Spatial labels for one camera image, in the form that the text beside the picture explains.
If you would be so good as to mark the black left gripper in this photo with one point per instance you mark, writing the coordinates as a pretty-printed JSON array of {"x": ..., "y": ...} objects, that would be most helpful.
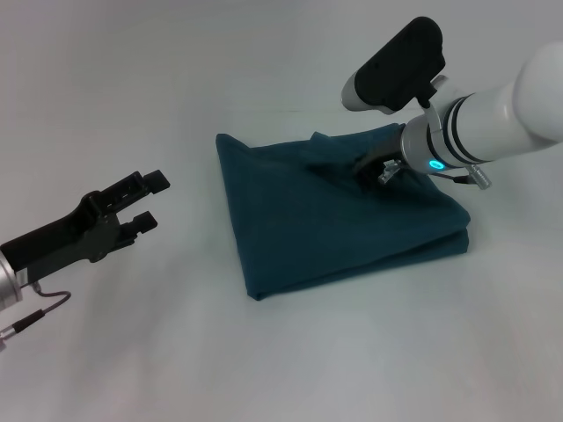
[{"x": 75, "y": 237}]

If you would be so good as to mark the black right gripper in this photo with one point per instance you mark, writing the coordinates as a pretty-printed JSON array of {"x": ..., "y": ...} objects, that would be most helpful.
[{"x": 378, "y": 160}]

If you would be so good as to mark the blue short-sleeved shirt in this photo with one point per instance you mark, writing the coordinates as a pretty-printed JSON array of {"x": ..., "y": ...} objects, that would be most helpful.
[{"x": 308, "y": 228}]

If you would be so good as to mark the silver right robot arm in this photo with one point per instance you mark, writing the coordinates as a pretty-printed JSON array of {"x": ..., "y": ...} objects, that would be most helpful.
[{"x": 484, "y": 118}]

